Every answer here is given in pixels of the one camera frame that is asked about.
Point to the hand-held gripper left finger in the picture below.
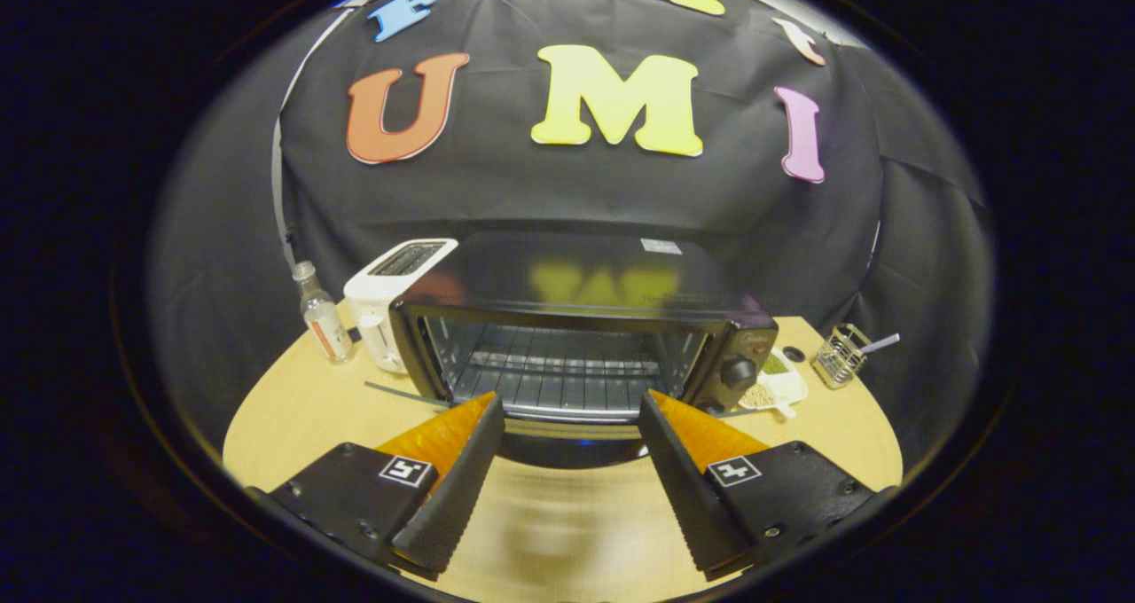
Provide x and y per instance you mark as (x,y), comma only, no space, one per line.
(457,488)

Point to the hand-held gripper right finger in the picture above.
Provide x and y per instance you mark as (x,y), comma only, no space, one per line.
(687,488)

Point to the black toaster oven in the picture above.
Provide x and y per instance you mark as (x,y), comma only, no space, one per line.
(576,275)

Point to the white bread toaster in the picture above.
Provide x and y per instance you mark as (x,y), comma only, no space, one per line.
(377,301)

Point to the white divided bean dish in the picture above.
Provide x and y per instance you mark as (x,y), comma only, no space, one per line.
(785,386)

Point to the black round table grommet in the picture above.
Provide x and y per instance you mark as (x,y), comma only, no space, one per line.
(794,354)

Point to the small clear bottle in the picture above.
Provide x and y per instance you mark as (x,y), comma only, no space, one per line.
(324,324)

